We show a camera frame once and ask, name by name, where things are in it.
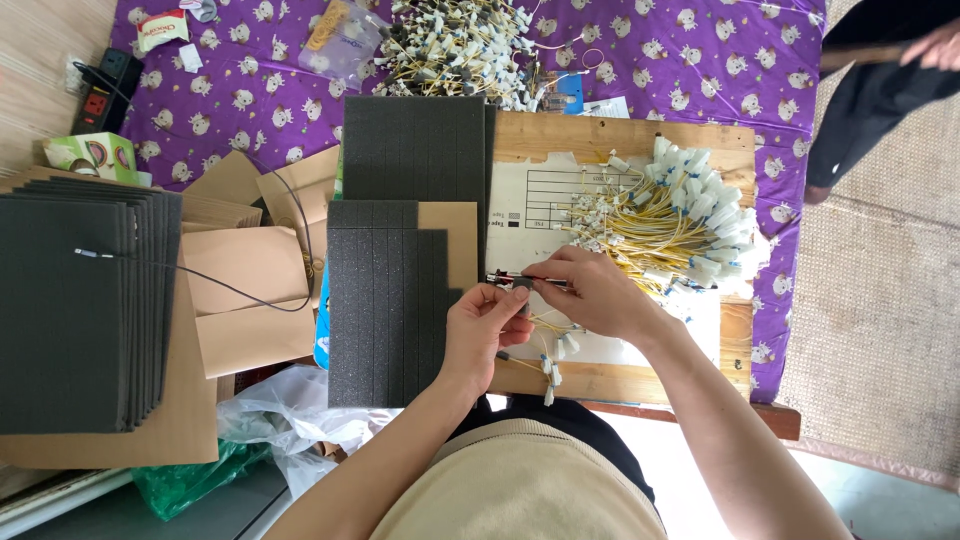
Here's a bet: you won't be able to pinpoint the person's left hand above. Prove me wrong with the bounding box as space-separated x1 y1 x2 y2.
437 283 537 396

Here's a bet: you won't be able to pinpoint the person's right hand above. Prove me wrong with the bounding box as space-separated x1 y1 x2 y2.
521 245 674 351

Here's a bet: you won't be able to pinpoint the yellow wire harness white connectors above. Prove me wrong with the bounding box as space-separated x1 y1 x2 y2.
495 307 585 408

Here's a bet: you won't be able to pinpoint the red black hand tool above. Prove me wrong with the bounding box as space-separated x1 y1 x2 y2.
485 271 573 291

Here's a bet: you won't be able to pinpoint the wooden work board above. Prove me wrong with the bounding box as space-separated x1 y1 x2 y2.
483 111 757 406

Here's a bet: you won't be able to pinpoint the slit dark foam sheet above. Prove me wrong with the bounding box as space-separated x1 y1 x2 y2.
327 199 466 410

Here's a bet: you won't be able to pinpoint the white printed paper sheet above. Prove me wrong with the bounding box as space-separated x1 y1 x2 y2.
485 152 723 369

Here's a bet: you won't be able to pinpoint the brown cardboard backing sheet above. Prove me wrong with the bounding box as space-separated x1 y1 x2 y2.
417 201 480 286

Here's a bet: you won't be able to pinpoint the blue plastic packet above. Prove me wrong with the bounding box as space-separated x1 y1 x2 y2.
313 258 333 372

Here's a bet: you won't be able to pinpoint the person's beige top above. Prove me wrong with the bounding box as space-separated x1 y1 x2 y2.
369 417 669 540

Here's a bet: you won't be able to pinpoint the white plastic bag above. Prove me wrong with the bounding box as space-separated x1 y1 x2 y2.
216 364 402 500

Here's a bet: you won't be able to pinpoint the large dark foam sheet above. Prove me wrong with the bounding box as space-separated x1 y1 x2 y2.
341 95 498 282

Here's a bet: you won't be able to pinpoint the folded brown cardboard sheet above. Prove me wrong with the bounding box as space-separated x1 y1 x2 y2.
181 225 317 381

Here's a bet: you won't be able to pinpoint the heap of brown cardboard sheets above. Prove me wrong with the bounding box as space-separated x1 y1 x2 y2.
180 144 342 235

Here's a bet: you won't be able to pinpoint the woven straw mat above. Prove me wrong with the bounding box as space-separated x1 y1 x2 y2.
774 0 960 492

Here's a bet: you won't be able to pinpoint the large brown cardboard sheet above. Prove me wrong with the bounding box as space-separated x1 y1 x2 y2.
0 166 221 471

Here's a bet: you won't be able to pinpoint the green plastic bag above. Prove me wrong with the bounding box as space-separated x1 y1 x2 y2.
131 439 271 522

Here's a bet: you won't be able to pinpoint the purple printed cloth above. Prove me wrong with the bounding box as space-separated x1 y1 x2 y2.
108 0 828 405

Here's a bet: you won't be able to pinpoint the clear bag of rubber bands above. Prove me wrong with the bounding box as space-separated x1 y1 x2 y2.
297 0 391 91

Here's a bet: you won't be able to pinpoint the grey metal ledge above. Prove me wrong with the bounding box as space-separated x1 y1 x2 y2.
0 459 295 540

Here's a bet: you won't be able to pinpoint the stack of dark foam sheets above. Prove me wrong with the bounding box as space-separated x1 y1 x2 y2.
0 176 185 436

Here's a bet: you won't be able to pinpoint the green tissue box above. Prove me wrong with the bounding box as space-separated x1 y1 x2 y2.
42 132 153 187

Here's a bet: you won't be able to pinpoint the white red snack packet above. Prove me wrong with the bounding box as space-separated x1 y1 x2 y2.
135 9 191 54

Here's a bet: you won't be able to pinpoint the black power strip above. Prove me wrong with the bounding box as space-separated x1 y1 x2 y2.
69 47 145 137

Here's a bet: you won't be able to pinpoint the pile of yellow wire harnesses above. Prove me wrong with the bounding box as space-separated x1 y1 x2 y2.
553 135 772 300

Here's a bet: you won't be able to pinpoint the black cable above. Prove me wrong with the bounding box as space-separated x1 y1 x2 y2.
73 61 316 313

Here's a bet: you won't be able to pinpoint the heap of foam-tipped wire harnesses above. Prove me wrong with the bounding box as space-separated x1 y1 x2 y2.
371 0 560 114

